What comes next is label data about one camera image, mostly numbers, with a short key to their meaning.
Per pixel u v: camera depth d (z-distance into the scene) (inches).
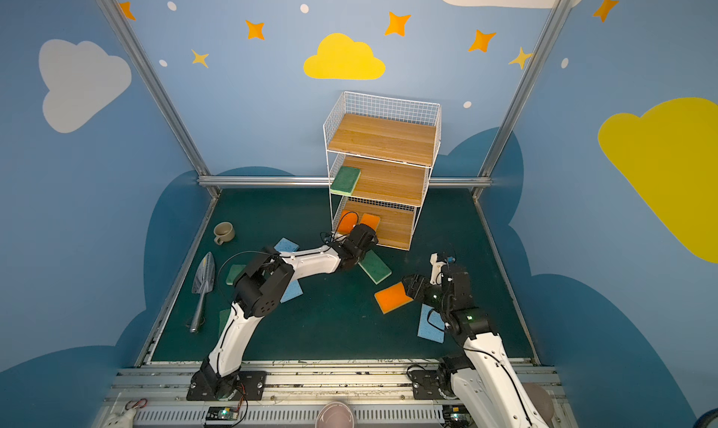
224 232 40.9
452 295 23.3
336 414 27.6
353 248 31.0
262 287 21.9
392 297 35.7
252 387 29.2
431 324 26.4
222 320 33.1
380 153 29.5
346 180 35.0
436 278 27.2
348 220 44.5
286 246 41.2
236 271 37.5
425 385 29.4
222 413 27.9
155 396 28.5
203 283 36.7
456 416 28.3
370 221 42.2
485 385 17.8
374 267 38.2
